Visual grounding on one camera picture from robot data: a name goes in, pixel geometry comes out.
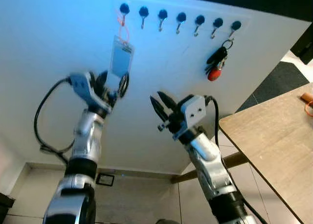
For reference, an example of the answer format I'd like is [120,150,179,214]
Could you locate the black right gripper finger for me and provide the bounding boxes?
[156,91,179,112]
[149,96,168,122]

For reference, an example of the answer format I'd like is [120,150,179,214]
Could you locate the clear badge holder orange lanyard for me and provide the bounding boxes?
[110,13,135,79]

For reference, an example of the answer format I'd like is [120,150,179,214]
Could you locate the black keys with red fob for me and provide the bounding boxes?
[205,38,235,82]

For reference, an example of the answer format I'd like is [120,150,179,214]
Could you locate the black knob metal hook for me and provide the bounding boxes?
[176,12,187,35]
[228,21,242,39]
[157,9,168,32]
[138,6,149,29]
[194,15,205,37]
[211,18,224,40]
[119,4,131,26]

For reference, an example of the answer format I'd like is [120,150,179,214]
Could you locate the white hook rack board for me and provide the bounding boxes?
[113,0,251,36]

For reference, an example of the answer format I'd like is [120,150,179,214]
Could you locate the black framed floor socket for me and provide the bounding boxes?
[96,173,116,187]

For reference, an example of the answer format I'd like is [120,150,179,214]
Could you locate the light wooden table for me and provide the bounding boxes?
[171,82,313,224]

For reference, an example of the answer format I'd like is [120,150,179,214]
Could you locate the dark grey floor mat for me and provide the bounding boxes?
[237,61,312,113]

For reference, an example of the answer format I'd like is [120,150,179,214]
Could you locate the black cabinet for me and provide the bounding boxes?
[291,22,313,66]

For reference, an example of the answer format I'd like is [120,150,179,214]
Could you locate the black box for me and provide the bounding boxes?
[0,192,16,223]

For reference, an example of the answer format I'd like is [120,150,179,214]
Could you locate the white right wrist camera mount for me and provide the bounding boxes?
[172,94,206,139]

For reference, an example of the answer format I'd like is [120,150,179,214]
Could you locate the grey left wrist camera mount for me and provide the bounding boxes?
[68,72,111,112]

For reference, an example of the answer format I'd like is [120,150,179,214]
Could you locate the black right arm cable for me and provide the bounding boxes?
[203,95,268,224]

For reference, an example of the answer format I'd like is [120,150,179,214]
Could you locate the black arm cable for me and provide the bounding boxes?
[203,95,268,224]
[34,77,75,165]

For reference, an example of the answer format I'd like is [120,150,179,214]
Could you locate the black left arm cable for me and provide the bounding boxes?
[34,77,75,165]

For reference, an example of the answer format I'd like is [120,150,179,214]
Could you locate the brown object with orange cord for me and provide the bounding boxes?
[300,92,313,117]

